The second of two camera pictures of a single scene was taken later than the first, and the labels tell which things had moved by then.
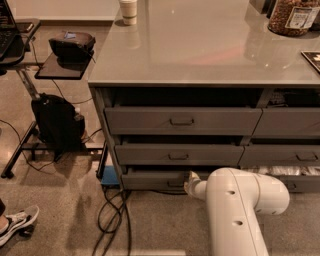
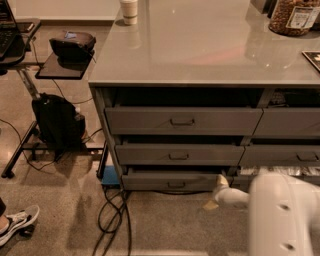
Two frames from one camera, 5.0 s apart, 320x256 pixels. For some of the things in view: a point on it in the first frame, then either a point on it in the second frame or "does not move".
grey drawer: [178, 154] does not move
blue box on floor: [110, 176] does not move
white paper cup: [129, 11] does not move
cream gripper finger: [193, 177] → [221, 179]
